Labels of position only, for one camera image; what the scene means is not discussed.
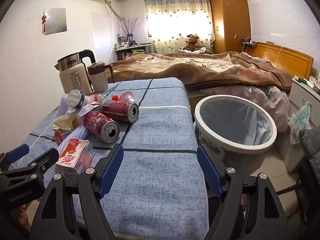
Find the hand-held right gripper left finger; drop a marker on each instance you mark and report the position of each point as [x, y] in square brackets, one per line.
[112, 170]

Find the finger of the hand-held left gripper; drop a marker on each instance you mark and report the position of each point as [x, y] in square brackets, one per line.
[16, 153]
[47, 156]

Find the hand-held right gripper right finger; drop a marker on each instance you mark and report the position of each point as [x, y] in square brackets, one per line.
[208, 170]

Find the red drink can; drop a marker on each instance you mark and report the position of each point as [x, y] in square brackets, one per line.
[117, 110]
[100, 126]

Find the white round trash bin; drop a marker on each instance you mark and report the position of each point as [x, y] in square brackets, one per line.
[270, 135]

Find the small red white packet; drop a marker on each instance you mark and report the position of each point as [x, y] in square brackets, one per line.
[58, 137]

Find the cream plastic wrapper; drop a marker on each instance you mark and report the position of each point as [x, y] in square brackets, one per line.
[65, 121]

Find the blue checked cloth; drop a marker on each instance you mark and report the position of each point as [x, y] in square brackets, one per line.
[155, 155]

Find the clear plastic bin liner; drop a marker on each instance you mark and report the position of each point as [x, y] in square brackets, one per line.
[237, 120]

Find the white plastic drink bottle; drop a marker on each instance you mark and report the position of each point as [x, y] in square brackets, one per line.
[75, 100]

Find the clear bottle with red cap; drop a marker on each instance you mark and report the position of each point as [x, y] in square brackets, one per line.
[100, 97]

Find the clear red plastic wrapper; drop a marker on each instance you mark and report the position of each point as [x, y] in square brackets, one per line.
[127, 97]

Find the steel and cream electric kettle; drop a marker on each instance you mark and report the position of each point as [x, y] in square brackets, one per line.
[75, 77]

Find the beige mug with brown lid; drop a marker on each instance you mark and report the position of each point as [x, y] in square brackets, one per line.
[98, 80]

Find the brown patterned blanket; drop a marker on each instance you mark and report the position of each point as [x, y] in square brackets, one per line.
[200, 70]

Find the green printed plastic bag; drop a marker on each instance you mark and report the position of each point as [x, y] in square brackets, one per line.
[301, 122]

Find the dark padded jacket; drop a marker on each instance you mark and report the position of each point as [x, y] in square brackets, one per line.
[311, 150]

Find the white nightstand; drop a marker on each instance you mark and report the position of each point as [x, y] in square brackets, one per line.
[297, 95]

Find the white cloth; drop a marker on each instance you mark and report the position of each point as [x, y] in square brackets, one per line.
[197, 50]

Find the cluttered desk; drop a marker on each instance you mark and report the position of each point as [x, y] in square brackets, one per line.
[132, 51]

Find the brown teddy bear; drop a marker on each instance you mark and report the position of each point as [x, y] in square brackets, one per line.
[192, 41]

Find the green white box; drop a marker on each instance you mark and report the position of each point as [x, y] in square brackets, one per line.
[302, 80]

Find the red hanging ornament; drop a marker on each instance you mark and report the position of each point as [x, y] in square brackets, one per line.
[44, 23]

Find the wooden bed headboard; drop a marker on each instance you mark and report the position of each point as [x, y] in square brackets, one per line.
[292, 57]

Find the vase of purple branches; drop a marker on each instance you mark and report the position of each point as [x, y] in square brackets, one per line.
[127, 28]

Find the wooden wardrobe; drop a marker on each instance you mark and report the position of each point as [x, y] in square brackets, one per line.
[230, 17]

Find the dotted window curtain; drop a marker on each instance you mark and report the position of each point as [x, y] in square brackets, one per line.
[175, 17]

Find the wrapped air conditioner pipe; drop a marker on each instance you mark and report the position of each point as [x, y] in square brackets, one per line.
[112, 7]

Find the small wall shelf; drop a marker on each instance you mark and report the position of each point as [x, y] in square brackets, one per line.
[248, 43]

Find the silver wall panel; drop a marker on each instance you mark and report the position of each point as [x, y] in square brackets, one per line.
[56, 21]

